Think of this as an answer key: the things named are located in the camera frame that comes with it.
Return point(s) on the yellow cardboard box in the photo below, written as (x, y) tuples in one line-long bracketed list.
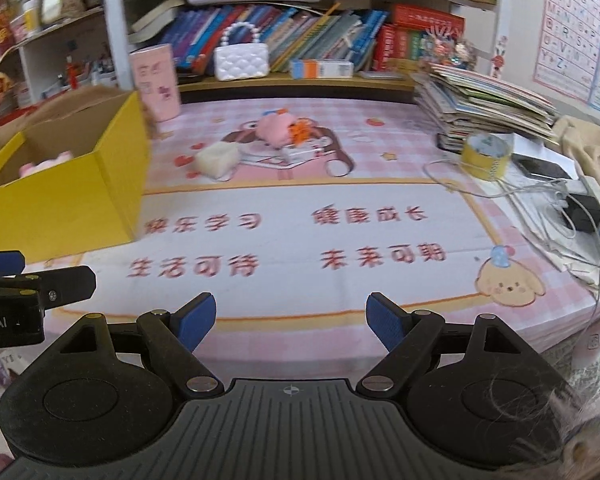
[(55, 210)]

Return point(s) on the bunch of pens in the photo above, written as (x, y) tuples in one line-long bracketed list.
[(97, 72)]

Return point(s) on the cream sponge block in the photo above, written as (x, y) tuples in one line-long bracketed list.
[(217, 160)]

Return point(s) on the orange pompom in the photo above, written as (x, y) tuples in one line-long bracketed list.
[(300, 131)]

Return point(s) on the black power adapter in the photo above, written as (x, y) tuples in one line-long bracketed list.
[(582, 212)]

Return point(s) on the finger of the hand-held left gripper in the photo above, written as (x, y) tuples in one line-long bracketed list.
[(60, 282), (0, 263)]

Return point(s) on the black phone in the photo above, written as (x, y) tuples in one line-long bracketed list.
[(542, 167)]

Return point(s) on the pink checked tablecloth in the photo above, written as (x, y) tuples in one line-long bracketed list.
[(280, 200)]

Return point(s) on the row of colourful books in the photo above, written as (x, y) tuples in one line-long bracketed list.
[(310, 32)]

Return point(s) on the alphabet wall poster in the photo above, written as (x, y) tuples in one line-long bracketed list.
[(570, 25)]

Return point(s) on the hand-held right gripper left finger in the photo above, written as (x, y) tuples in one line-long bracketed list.
[(196, 322)]

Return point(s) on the small white blue box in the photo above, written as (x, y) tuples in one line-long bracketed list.
[(320, 68)]

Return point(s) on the pink printed box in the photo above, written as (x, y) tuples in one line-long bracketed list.
[(155, 82)]

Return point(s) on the white shelf unit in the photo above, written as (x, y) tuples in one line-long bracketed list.
[(45, 60)]

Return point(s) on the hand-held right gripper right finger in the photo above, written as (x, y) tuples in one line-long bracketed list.
[(387, 322)]

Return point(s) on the cream fleece cloth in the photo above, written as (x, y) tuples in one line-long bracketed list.
[(590, 147)]

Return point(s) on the stack of thin books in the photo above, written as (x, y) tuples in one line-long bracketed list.
[(485, 102)]

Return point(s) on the white quilted pearl handbag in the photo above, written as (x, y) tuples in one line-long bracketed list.
[(240, 60)]

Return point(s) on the pink plush toy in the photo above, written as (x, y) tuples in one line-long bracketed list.
[(275, 127), (47, 164)]

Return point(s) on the clear plastic packet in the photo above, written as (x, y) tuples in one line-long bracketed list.
[(302, 155)]

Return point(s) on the yellow tape roll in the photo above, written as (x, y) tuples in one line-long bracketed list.
[(485, 157)]

